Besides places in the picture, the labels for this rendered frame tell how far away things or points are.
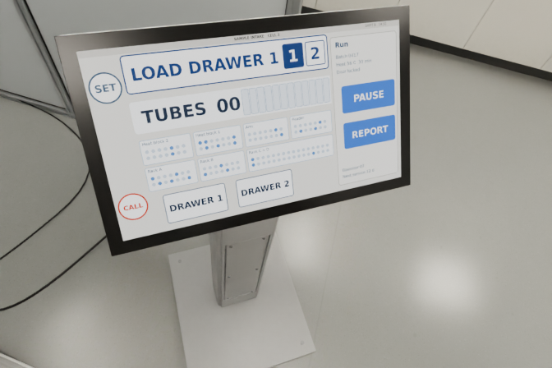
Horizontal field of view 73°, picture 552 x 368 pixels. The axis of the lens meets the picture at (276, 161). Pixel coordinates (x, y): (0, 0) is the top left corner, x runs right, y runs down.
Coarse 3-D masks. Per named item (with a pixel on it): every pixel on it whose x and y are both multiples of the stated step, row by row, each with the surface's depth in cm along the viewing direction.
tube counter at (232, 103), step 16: (304, 80) 58; (320, 80) 59; (224, 96) 55; (240, 96) 55; (256, 96) 56; (272, 96) 57; (288, 96) 58; (304, 96) 58; (320, 96) 59; (224, 112) 55; (240, 112) 56; (256, 112) 57; (272, 112) 57
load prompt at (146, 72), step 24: (192, 48) 52; (216, 48) 53; (240, 48) 54; (264, 48) 55; (288, 48) 56; (312, 48) 57; (144, 72) 50; (168, 72) 51; (192, 72) 52; (216, 72) 53; (240, 72) 54; (264, 72) 56; (288, 72) 57
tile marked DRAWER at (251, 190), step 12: (240, 180) 58; (252, 180) 59; (264, 180) 60; (276, 180) 60; (288, 180) 61; (240, 192) 59; (252, 192) 60; (264, 192) 60; (276, 192) 61; (288, 192) 62; (240, 204) 59; (252, 204) 60
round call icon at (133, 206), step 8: (136, 192) 54; (144, 192) 54; (120, 200) 54; (128, 200) 54; (136, 200) 54; (144, 200) 55; (120, 208) 54; (128, 208) 54; (136, 208) 55; (144, 208) 55; (120, 216) 54; (128, 216) 54; (136, 216) 55; (144, 216) 55
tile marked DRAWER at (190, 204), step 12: (180, 192) 56; (192, 192) 57; (204, 192) 57; (216, 192) 58; (168, 204) 56; (180, 204) 56; (192, 204) 57; (204, 204) 58; (216, 204) 58; (168, 216) 56; (180, 216) 57; (192, 216) 57
